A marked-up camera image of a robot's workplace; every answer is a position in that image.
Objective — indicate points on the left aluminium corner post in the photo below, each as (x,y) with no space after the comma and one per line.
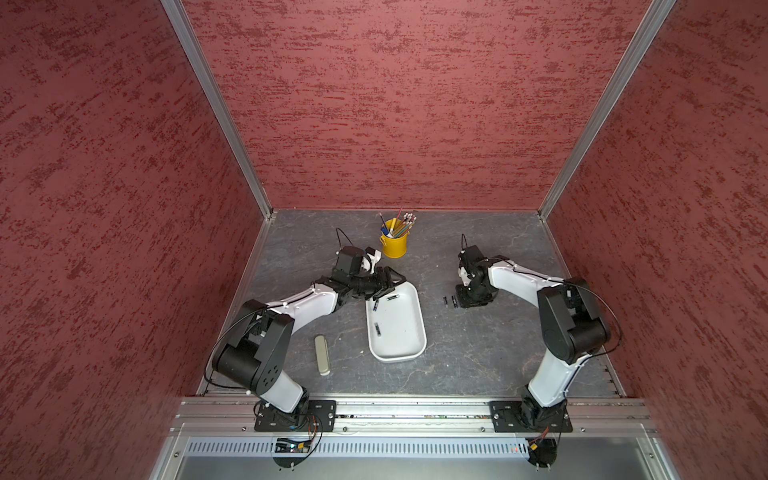
(184,32)

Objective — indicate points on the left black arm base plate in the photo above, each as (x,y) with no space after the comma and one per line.
(309,416)

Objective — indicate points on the beige oblong case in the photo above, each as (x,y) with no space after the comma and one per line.
(322,355)

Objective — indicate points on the aluminium corner post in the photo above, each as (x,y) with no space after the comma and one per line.
(647,30)
(184,32)

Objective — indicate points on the aluminium front rail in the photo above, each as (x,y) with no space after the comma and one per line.
(431,416)

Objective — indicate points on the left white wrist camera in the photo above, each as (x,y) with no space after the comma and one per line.
(353,261)

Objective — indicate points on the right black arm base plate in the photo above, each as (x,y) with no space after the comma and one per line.
(504,416)

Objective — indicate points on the coloured pencils bundle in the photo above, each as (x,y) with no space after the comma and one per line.
(398,226)

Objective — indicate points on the left controller board with wires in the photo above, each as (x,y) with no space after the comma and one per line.
(289,453)

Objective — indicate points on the white oval storage tray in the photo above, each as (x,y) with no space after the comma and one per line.
(403,335)

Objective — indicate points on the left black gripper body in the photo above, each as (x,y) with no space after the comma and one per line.
(369,284)

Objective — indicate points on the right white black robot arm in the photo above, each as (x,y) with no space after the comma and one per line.
(572,327)

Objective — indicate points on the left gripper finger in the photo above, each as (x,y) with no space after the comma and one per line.
(380,293)
(393,277)

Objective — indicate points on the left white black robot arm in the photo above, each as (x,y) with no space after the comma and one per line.
(253,350)

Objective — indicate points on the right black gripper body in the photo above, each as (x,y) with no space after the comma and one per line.
(474,295)

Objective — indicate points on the yellow pencil cup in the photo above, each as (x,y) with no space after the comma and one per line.
(394,248)

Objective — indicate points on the right aluminium corner post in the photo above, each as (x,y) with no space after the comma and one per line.
(647,30)

